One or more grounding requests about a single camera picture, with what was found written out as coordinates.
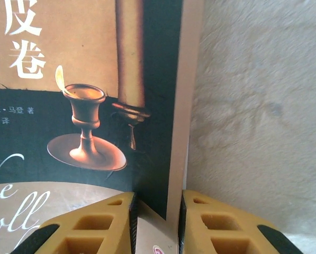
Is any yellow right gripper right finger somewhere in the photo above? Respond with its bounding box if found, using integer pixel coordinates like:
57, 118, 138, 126
177, 189, 304, 254

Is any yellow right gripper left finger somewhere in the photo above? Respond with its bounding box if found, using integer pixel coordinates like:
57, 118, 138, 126
11, 192, 138, 254

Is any dark scroll cover book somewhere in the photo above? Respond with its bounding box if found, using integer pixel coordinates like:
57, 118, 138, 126
0, 0, 204, 254

